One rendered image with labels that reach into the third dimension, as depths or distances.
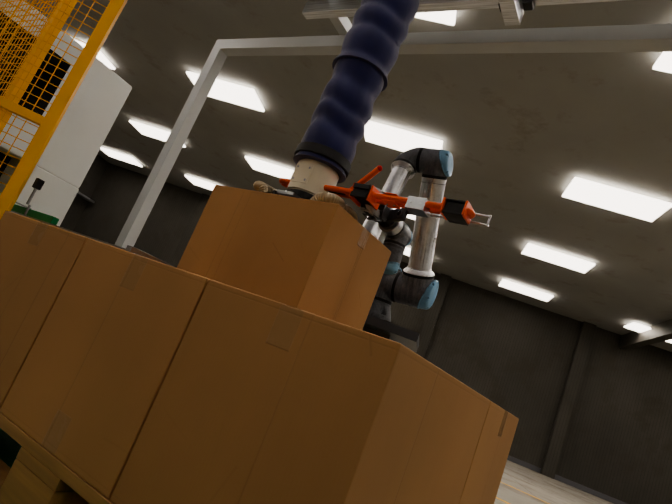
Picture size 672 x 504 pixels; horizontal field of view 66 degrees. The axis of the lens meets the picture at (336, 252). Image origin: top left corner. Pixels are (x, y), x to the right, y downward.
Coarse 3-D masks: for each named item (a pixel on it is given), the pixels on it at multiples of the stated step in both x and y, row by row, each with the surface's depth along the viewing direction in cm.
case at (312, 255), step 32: (224, 192) 192; (256, 192) 183; (224, 224) 185; (256, 224) 177; (288, 224) 169; (320, 224) 162; (352, 224) 169; (192, 256) 187; (224, 256) 179; (256, 256) 171; (288, 256) 164; (320, 256) 159; (352, 256) 172; (384, 256) 189; (256, 288) 165; (288, 288) 159; (320, 288) 162; (352, 288) 176; (352, 320) 180
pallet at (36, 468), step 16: (0, 416) 106; (16, 432) 102; (32, 448) 98; (0, 464) 113; (16, 464) 98; (32, 464) 96; (48, 464) 94; (64, 464) 93; (0, 480) 105; (16, 480) 97; (32, 480) 95; (48, 480) 93; (64, 480) 91; (80, 480) 89; (0, 496) 97; (16, 496) 95; (32, 496) 93; (48, 496) 91; (64, 496) 93; (80, 496) 96; (96, 496) 86
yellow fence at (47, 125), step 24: (24, 0) 224; (120, 0) 235; (0, 48) 219; (96, 48) 230; (48, 72) 225; (72, 72) 226; (0, 96) 216; (72, 96) 227; (24, 120) 220; (48, 120) 221; (0, 144) 216; (24, 168) 216; (0, 192) 215; (0, 216) 212
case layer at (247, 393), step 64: (0, 256) 129; (64, 256) 117; (128, 256) 106; (0, 320) 119; (64, 320) 108; (128, 320) 99; (192, 320) 91; (256, 320) 85; (320, 320) 79; (0, 384) 110; (64, 384) 101; (128, 384) 93; (192, 384) 86; (256, 384) 80; (320, 384) 75; (384, 384) 71; (448, 384) 92; (64, 448) 94; (128, 448) 87; (192, 448) 81; (256, 448) 76; (320, 448) 72; (384, 448) 74; (448, 448) 100
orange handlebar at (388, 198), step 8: (288, 184) 206; (344, 192) 187; (384, 192) 177; (376, 200) 183; (384, 200) 177; (392, 200) 175; (400, 200) 173; (400, 208) 179; (432, 208) 171; (472, 216) 162
